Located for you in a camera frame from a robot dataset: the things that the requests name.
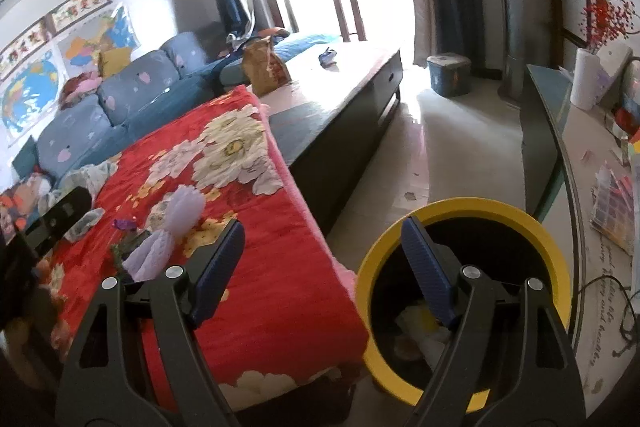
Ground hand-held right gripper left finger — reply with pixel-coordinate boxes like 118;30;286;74
55;219;246;427

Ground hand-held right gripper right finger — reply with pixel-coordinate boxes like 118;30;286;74
400;216;588;427

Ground white plastic bag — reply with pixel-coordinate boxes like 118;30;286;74
397;304;451;360

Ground green foil wrapper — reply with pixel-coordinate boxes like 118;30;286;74
112;242;136;269

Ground yellow rimmed trash bin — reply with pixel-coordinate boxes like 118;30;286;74
355;198;572;408

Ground grey green crumpled cloth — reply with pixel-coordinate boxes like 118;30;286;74
37;159;121;212

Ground red floral blanket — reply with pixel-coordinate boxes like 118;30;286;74
0;85;371;413

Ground teal cushion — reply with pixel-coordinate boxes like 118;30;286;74
12;137;41;178

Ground pink clothes pile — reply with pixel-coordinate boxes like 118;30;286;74
60;72;103;110

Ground blue patterned sofa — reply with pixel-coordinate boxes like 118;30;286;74
12;32;346;188

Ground yellow pillow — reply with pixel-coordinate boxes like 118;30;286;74
99;48;133;78

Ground dark coffee table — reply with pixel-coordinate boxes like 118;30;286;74
260;44;403;233

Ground glass topped media cabinet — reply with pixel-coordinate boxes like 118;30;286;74
520;64;640;408

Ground blue storage box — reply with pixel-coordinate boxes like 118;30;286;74
426;53;472;98

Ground brown paper bag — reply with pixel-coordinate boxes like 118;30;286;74
242;36;292;95

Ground white paper roll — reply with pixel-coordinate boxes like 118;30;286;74
570;48;608;110

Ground white box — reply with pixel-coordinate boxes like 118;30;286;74
597;42;633;108

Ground silver tower air conditioner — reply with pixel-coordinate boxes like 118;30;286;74
492;0;561;102

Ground red berry branches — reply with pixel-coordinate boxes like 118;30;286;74
577;0;638;55

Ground world map wall poster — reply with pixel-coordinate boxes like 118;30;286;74
0;57;66;142

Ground calligraphy wall poster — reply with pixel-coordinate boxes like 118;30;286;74
0;18;53;68
50;0;112;30

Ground country map wall poster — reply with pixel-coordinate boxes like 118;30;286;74
57;4;138;68

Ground black cable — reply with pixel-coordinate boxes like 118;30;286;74
582;277;640;358

